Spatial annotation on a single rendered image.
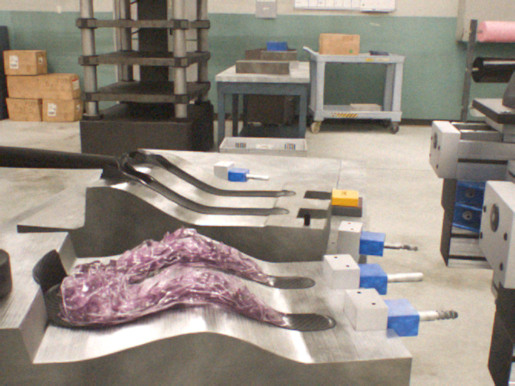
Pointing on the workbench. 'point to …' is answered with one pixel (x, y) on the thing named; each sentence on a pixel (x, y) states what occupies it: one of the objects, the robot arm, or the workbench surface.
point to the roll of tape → (5, 273)
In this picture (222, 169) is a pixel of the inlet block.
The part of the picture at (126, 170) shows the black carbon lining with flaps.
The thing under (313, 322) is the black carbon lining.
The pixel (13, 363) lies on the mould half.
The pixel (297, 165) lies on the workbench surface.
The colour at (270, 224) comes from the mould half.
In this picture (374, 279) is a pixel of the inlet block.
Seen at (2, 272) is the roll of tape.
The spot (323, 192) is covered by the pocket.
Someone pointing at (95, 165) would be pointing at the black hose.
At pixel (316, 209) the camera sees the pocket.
